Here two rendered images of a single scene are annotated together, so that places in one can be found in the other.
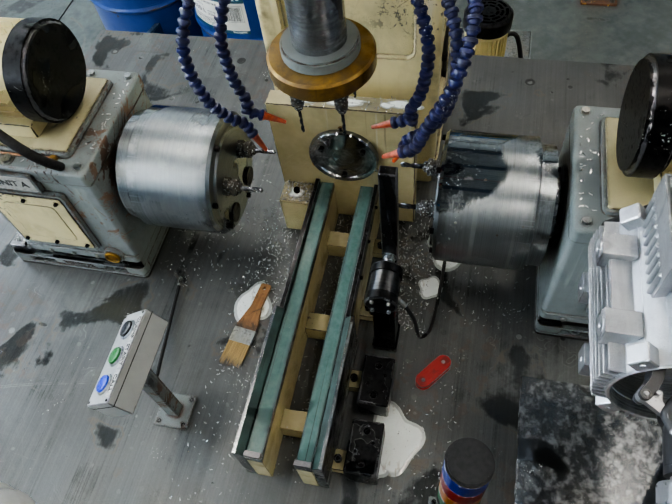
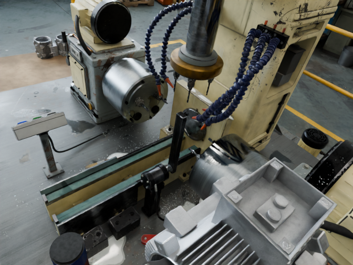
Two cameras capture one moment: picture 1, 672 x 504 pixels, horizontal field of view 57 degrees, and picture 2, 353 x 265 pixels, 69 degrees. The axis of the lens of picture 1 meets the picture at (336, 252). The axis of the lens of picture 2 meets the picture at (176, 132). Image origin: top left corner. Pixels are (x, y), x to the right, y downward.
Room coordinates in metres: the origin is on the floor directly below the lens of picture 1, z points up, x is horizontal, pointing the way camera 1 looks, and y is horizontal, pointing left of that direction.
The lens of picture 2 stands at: (0.07, -0.34, 1.71)
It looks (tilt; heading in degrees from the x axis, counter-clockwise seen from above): 41 degrees down; 24
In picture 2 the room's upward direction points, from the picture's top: 10 degrees clockwise
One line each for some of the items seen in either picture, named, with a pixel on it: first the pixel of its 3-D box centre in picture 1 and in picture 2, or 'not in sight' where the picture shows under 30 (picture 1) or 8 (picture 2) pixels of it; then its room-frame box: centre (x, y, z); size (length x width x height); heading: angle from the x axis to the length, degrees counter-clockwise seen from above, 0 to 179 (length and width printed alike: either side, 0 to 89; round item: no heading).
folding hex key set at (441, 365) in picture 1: (433, 372); (153, 240); (0.46, -0.15, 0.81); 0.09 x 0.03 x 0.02; 122
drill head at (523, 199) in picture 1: (504, 201); (239, 183); (0.68, -0.33, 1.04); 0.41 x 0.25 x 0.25; 70
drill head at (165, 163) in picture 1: (168, 166); (129, 85); (0.91, 0.32, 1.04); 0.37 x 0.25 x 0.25; 70
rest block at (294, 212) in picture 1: (300, 205); (168, 138); (0.89, 0.06, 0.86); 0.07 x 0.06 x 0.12; 70
